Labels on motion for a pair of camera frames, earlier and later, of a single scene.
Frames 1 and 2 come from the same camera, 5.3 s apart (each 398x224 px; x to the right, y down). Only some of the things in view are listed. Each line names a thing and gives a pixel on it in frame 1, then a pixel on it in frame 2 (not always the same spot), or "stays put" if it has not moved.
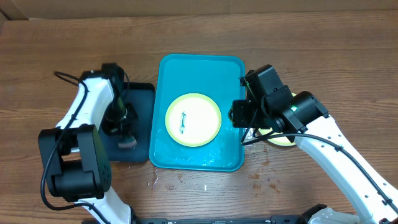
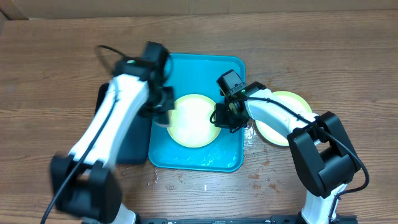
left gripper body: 120,117 -> 160,103
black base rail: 244,219 stays put
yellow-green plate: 193,119 stays put
